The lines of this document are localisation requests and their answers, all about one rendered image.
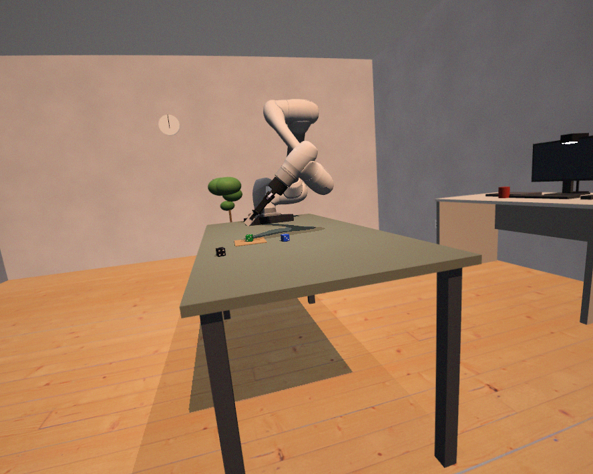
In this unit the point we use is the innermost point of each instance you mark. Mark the orange mat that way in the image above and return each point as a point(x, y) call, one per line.
point(255, 241)

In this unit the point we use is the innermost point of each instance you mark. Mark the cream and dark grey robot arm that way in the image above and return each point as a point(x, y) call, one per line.
point(298, 114)

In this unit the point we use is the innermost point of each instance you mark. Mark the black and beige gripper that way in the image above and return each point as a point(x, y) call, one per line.
point(277, 187)

